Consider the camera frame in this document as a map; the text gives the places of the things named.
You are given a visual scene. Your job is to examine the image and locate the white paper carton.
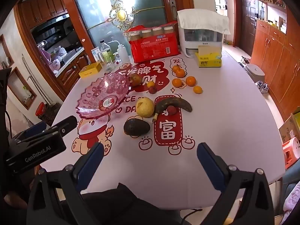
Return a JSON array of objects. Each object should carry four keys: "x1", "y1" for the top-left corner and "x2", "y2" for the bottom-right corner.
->
[{"x1": 91, "y1": 47, "x2": 102, "y2": 62}]

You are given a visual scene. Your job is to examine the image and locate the red paper cup package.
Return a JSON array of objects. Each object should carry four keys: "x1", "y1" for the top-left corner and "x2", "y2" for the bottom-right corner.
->
[{"x1": 123, "y1": 22, "x2": 181, "y2": 64}]

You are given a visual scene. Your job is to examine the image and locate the cardboard box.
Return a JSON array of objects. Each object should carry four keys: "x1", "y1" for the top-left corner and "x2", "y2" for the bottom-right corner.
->
[{"x1": 278, "y1": 112, "x2": 300, "y2": 144}]

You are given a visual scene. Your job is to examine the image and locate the white plastic squeeze bottle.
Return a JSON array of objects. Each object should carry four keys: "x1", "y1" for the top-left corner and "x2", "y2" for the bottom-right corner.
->
[{"x1": 108, "y1": 40, "x2": 130, "y2": 64}]

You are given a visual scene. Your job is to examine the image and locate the white towel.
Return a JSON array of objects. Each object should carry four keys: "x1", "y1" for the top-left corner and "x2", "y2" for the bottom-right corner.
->
[{"x1": 177, "y1": 9, "x2": 230, "y2": 35}]

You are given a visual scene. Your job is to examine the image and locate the dark brown entry door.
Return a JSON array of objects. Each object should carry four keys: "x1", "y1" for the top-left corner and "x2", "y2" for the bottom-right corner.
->
[{"x1": 238, "y1": 0, "x2": 258, "y2": 57}]

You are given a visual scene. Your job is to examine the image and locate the wooden framed wall niche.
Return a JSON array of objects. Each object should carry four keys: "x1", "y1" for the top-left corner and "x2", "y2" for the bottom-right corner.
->
[{"x1": 7, "y1": 67, "x2": 37, "y2": 110}]

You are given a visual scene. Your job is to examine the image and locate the glass bottle with green label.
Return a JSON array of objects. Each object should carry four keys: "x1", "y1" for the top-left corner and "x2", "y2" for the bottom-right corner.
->
[{"x1": 100, "y1": 40, "x2": 114, "y2": 64}]

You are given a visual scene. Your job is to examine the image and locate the white round stool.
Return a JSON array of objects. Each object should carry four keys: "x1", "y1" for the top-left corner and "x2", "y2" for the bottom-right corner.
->
[{"x1": 244, "y1": 63, "x2": 266, "y2": 83}]

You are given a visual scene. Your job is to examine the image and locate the wooden upper kitchen cabinets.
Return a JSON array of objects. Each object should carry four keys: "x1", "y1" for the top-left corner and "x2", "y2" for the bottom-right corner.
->
[{"x1": 20, "y1": 0, "x2": 68, "y2": 30}]

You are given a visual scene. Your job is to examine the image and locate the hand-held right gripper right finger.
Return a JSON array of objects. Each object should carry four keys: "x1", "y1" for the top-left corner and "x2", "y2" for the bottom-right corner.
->
[{"x1": 196, "y1": 142, "x2": 275, "y2": 225}]

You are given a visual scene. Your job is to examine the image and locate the flat yellow box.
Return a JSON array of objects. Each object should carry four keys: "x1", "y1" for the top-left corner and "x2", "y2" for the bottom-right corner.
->
[{"x1": 78, "y1": 62, "x2": 103, "y2": 78}]

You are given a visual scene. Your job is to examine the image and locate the dark woven basket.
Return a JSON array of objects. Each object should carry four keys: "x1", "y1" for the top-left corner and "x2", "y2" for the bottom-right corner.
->
[{"x1": 43, "y1": 102, "x2": 62, "y2": 126}]

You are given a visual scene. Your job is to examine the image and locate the white quilted cushion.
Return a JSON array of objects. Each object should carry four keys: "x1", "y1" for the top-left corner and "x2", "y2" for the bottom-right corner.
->
[{"x1": 282, "y1": 185, "x2": 300, "y2": 225}]

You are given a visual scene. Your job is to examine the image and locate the white countertop appliance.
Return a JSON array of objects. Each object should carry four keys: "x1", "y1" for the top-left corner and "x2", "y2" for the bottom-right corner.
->
[{"x1": 177, "y1": 9, "x2": 223, "y2": 58}]

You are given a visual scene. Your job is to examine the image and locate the wooden sideboard cabinet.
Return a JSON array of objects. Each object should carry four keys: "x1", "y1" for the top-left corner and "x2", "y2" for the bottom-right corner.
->
[{"x1": 251, "y1": 19, "x2": 300, "y2": 122}]

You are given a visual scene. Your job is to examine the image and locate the frosted glass door gold ornament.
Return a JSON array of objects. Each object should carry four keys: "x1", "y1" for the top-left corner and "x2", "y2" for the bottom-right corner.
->
[{"x1": 69, "y1": 0, "x2": 167, "y2": 62}]

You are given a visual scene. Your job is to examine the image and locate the clear glass tumbler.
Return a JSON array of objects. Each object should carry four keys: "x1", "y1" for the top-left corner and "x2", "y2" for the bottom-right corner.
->
[{"x1": 102, "y1": 60, "x2": 116, "y2": 74}]

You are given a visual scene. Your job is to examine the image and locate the silver door handle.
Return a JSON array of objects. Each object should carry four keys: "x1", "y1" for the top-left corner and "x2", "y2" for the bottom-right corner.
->
[{"x1": 169, "y1": 0, "x2": 177, "y2": 19}]

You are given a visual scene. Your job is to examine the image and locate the pink plastic fruit bowl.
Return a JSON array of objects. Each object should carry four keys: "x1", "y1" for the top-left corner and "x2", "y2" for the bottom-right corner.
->
[{"x1": 75, "y1": 72, "x2": 132, "y2": 119}]

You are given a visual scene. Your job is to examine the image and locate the red container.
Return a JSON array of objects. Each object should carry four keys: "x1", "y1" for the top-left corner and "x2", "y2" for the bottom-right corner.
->
[{"x1": 36, "y1": 102, "x2": 51, "y2": 118}]

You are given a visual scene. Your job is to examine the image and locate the yellow tissue box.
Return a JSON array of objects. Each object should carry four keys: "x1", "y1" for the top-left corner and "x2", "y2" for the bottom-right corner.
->
[{"x1": 195, "y1": 45, "x2": 223, "y2": 68}]

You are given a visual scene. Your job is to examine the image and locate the black cable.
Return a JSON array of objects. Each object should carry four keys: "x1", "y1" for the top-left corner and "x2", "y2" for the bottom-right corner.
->
[
  {"x1": 5, "y1": 111, "x2": 12, "y2": 136},
  {"x1": 179, "y1": 207, "x2": 205, "y2": 225}
]

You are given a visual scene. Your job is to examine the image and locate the red yellow apple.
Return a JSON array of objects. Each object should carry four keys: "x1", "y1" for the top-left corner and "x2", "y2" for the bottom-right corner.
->
[{"x1": 129, "y1": 73, "x2": 142, "y2": 86}]

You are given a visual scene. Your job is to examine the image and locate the brown overripe banana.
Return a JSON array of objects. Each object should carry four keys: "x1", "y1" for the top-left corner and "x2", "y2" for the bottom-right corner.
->
[{"x1": 153, "y1": 98, "x2": 193, "y2": 122}]

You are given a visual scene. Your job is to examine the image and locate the person's black clothing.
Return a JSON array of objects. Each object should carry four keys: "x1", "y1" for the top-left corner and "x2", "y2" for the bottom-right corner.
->
[{"x1": 81, "y1": 182, "x2": 221, "y2": 225}]

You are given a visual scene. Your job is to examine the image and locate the wooden lower kitchen cabinet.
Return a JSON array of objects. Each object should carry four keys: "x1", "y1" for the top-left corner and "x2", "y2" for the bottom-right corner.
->
[{"x1": 55, "y1": 50, "x2": 91, "y2": 87}]

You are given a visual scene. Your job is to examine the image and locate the pink plastic stool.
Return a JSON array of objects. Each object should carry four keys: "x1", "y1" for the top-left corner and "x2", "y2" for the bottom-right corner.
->
[{"x1": 282, "y1": 137, "x2": 300, "y2": 169}]

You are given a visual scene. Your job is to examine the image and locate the black range hood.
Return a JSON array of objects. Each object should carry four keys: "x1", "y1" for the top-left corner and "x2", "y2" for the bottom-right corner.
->
[{"x1": 30, "y1": 14, "x2": 81, "y2": 52}]

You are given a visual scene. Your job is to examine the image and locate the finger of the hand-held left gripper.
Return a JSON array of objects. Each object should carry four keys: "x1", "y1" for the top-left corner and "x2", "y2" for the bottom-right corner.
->
[
  {"x1": 14, "y1": 121, "x2": 48, "y2": 141},
  {"x1": 46, "y1": 115, "x2": 78, "y2": 137}
]

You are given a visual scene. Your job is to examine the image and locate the printed white red tablecloth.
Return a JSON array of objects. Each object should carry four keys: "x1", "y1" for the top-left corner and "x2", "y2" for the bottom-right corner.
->
[{"x1": 39, "y1": 49, "x2": 285, "y2": 210}]

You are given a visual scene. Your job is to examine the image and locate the dark avocado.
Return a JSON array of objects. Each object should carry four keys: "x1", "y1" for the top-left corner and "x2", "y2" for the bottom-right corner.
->
[{"x1": 123, "y1": 118, "x2": 151, "y2": 136}]

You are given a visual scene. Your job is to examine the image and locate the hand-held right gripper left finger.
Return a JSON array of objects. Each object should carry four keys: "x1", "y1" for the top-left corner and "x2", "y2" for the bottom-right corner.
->
[{"x1": 27, "y1": 142, "x2": 105, "y2": 225}]

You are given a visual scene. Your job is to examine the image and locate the wooden wall shelf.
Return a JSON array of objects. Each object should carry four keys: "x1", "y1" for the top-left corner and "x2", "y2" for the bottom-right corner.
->
[{"x1": 255, "y1": 0, "x2": 287, "y2": 34}]

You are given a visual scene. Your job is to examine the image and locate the chrome towel rail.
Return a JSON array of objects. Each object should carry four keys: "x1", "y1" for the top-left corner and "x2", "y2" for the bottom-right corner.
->
[{"x1": 22, "y1": 53, "x2": 46, "y2": 105}]

